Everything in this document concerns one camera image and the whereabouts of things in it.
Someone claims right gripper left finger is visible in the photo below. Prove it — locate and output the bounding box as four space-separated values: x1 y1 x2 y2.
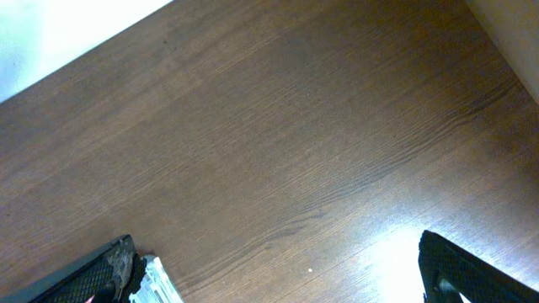
1 235 147 303

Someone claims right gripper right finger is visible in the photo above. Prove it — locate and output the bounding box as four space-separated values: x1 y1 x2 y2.
419 230 538 303

